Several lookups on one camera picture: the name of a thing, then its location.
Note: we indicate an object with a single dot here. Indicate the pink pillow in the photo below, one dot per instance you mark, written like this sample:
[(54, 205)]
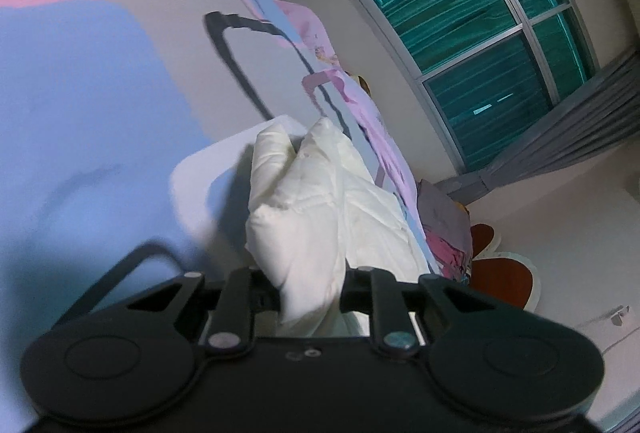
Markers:
[(370, 123)]

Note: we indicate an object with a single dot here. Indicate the dark yellow cloth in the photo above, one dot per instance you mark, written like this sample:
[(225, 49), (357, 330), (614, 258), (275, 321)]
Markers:
[(362, 84)]

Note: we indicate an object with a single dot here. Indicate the pile of folded clothes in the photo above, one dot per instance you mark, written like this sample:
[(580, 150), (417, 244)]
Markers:
[(442, 223)]

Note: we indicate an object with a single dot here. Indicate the window with green shutters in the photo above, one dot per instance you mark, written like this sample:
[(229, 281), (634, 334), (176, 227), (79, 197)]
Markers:
[(475, 38)]

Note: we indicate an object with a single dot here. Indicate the red and white headboard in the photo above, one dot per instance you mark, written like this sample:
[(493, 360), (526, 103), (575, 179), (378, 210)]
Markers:
[(500, 278)]

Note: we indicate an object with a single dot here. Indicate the patterned bed sheet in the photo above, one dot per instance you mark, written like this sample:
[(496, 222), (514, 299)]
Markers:
[(100, 88)]

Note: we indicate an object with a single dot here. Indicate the grey curtain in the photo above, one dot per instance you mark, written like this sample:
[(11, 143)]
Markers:
[(565, 128)]

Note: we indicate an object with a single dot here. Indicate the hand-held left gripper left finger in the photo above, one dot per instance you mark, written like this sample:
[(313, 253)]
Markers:
[(240, 298)]

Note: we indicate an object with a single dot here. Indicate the white wall socket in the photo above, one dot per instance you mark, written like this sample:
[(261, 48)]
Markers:
[(621, 315)]

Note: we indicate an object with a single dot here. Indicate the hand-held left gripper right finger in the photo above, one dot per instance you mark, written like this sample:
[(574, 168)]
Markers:
[(382, 303)]

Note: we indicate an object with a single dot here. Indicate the white padded jacket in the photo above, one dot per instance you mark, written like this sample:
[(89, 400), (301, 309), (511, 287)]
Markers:
[(310, 213)]

